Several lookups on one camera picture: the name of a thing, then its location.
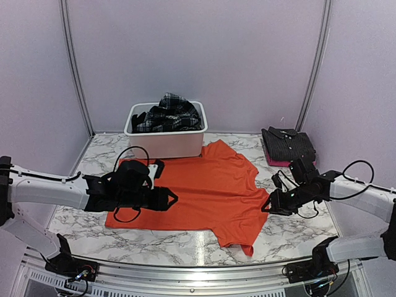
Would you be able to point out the black white plaid shirt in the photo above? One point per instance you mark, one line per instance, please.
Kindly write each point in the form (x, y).
(172, 114)

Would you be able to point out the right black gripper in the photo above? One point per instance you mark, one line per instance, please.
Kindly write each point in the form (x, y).
(278, 206)

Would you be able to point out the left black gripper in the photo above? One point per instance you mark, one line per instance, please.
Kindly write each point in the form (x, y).
(160, 202)

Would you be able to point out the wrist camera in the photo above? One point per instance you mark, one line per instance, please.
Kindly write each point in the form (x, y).
(303, 171)
(134, 175)

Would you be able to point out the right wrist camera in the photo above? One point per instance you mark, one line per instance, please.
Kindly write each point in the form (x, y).
(303, 171)

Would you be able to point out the right aluminium wall post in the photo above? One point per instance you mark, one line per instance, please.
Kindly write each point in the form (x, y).
(317, 63)

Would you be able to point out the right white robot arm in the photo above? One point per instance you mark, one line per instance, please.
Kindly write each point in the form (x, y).
(332, 186)

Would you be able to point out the folded dark striped shirt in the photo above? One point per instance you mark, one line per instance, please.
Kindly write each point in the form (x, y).
(287, 144)

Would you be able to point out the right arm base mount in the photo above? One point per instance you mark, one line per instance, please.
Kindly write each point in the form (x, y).
(318, 266)

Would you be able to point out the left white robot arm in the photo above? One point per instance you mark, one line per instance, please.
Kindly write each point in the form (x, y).
(19, 185)

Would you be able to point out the left aluminium wall post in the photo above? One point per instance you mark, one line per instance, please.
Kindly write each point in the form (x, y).
(72, 60)

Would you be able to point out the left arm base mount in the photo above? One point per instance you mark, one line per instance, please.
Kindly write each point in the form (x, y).
(67, 265)

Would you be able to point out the aluminium front frame rail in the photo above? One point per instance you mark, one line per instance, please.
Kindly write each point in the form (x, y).
(122, 279)

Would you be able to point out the white plastic laundry bin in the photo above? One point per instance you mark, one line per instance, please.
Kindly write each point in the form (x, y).
(179, 144)

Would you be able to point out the folded pink garment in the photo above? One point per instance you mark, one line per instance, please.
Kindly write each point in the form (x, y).
(281, 163)

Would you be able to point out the aluminium wall post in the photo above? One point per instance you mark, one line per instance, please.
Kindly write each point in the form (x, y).
(317, 63)
(72, 60)

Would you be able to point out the orange t-shirt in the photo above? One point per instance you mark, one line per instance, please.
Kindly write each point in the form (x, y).
(216, 191)

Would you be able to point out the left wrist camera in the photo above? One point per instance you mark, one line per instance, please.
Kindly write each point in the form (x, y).
(134, 175)

